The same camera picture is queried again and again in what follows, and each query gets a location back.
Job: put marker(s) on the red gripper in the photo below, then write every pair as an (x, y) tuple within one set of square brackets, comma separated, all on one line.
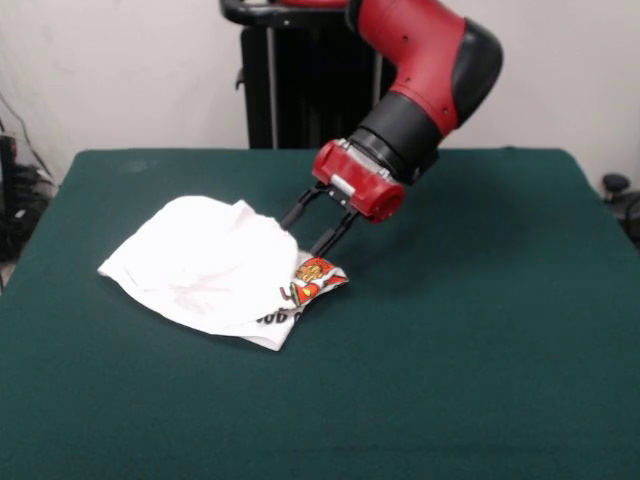
[(370, 192)]

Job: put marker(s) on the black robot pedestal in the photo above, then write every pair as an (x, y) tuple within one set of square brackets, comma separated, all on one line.
[(310, 90)]

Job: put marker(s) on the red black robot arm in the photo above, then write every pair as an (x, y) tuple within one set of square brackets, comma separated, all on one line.
[(425, 65)]

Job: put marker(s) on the dark green tablecloth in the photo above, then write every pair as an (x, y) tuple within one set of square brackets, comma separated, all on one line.
[(150, 400)]

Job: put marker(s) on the white printed t-shirt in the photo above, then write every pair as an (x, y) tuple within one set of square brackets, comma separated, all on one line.
[(210, 265)]

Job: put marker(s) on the black office chair base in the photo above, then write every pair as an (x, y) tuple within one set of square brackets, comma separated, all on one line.
[(617, 185)]

